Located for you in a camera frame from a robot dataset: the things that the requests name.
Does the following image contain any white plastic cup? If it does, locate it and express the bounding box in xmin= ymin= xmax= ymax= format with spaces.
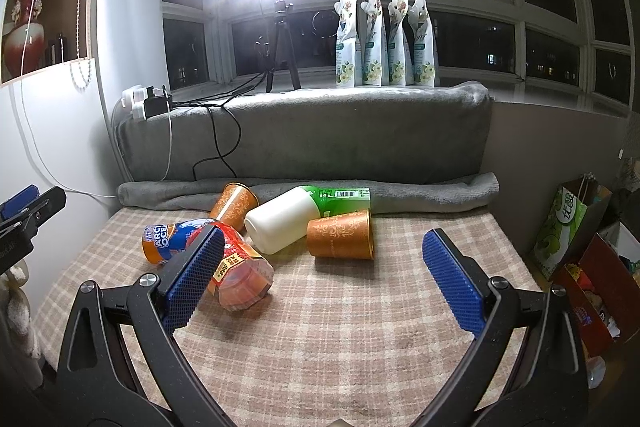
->
xmin=244 ymin=186 xmax=320 ymax=255

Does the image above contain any orange blue snack cup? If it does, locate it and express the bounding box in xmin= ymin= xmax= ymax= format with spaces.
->
xmin=141 ymin=218 xmax=214 ymax=265

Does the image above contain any red clear plastic cup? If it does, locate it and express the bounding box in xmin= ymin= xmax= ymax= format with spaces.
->
xmin=186 ymin=218 xmax=273 ymax=312

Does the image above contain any orange paper cup far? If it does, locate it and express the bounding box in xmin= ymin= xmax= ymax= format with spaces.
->
xmin=209 ymin=182 xmax=259 ymax=232

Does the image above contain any orange paper cup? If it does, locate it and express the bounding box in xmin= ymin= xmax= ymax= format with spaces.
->
xmin=306 ymin=210 xmax=374 ymax=260
xmin=209 ymin=182 xmax=259 ymax=232

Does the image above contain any orange paper cup near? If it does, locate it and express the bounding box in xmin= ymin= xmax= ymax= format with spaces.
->
xmin=306 ymin=210 xmax=374 ymax=260

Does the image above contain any red cardboard box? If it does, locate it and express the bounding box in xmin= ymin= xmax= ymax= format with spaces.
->
xmin=552 ymin=222 xmax=639 ymax=357

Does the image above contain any red porcelain vase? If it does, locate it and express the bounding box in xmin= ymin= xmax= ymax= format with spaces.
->
xmin=3 ymin=0 xmax=46 ymax=78

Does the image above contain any white power strip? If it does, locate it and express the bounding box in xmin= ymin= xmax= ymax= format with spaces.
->
xmin=120 ymin=84 xmax=146 ymax=120

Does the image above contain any black power adapter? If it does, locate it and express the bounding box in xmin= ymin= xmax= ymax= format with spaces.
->
xmin=143 ymin=86 xmax=174 ymax=119

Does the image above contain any green paper shopping bag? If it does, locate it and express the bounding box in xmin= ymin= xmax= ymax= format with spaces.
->
xmin=530 ymin=173 xmax=612 ymax=281

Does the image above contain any grey rolled blanket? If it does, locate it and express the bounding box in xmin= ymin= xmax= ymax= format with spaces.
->
xmin=117 ymin=172 xmax=499 ymax=215

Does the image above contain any plaid pink table cloth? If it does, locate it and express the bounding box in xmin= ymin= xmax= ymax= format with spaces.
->
xmin=34 ymin=207 xmax=544 ymax=427

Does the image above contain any green drink carton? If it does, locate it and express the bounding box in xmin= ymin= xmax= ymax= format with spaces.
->
xmin=303 ymin=185 xmax=371 ymax=218

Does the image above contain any grey sofa back cover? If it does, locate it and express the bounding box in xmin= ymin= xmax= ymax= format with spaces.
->
xmin=115 ymin=82 xmax=492 ymax=184

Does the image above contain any black tripod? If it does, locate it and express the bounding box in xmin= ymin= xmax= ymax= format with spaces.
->
xmin=255 ymin=0 xmax=302 ymax=93

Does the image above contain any white pouch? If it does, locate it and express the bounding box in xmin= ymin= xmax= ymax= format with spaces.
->
xmin=360 ymin=0 xmax=390 ymax=87
xmin=388 ymin=0 xmax=412 ymax=87
xmin=334 ymin=0 xmax=362 ymax=88
xmin=408 ymin=0 xmax=436 ymax=88

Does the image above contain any white cable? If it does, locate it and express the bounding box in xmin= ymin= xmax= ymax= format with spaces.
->
xmin=18 ymin=0 xmax=117 ymax=200

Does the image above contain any black cable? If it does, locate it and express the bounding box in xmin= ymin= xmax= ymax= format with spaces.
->
xmin=169 ymin=70 xmax=274 ymax=182

